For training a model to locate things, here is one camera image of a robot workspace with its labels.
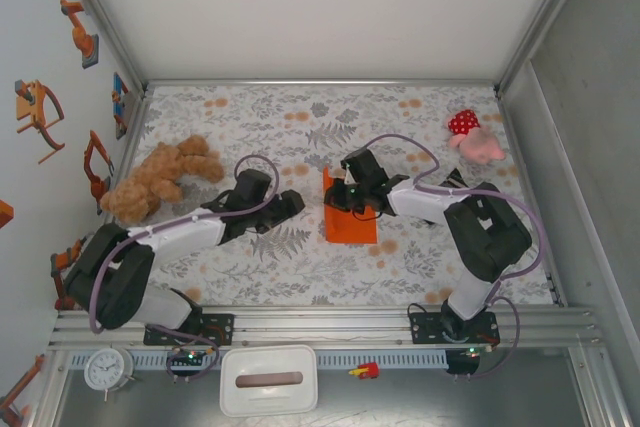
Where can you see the orange paper sheet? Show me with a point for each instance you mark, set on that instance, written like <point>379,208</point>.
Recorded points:
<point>350,232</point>

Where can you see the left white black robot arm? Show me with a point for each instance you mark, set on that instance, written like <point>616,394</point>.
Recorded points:
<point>175,237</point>

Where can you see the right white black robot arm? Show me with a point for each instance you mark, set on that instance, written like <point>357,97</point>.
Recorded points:
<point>425,202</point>

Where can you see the floral print tablecloth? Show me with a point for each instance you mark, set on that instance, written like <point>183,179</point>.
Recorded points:
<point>280,287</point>

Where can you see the black white striped sock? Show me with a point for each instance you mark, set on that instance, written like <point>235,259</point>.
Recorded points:
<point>452,178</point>

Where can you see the brown teddy bear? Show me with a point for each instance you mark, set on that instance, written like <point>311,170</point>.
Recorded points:
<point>150,182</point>

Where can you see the pink plush toy red dress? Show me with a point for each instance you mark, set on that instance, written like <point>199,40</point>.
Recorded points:
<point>475,144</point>

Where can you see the small circuit board green light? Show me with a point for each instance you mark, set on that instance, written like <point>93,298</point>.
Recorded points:
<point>469,354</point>
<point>189,356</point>

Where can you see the small red yellow toy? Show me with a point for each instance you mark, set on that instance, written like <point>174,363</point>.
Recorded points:
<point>366,371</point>

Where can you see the blue orange machine sticker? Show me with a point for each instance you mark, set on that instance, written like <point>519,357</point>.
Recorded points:
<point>120,102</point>

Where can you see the white tissue box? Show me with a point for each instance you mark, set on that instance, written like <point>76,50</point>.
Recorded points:
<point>270,397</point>

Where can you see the white alarm clock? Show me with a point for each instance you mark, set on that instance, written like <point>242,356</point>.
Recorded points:
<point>106,369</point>

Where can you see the orange claw gripper sticker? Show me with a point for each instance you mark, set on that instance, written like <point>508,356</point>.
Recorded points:
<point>32,107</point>

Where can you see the small orange block sticker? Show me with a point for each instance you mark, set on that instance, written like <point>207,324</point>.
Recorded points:
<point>5,214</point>

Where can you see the aluminium back rail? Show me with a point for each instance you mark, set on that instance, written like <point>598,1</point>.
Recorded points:
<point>320,82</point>

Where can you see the aluminium front rail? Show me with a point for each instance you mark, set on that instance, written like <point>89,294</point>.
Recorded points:
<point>320,327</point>

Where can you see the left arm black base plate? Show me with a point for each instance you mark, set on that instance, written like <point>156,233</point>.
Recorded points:
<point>222,329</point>

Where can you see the aluminium side rail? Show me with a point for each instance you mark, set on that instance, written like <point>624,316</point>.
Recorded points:
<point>131,147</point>
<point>530,197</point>

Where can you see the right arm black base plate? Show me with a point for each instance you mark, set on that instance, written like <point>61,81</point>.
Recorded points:
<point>422,329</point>

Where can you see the aluminium frame post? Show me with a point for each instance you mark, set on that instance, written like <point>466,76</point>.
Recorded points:
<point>100,17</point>
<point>545,17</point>

